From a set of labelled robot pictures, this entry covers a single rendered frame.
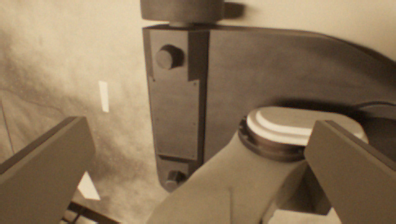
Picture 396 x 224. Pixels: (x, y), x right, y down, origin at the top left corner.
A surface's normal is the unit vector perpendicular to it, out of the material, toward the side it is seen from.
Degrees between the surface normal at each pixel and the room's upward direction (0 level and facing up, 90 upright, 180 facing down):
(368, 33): 0
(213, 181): 90
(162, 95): 0
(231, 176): 90
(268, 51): 0
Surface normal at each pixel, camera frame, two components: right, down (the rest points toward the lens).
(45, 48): -0.19, 0.47
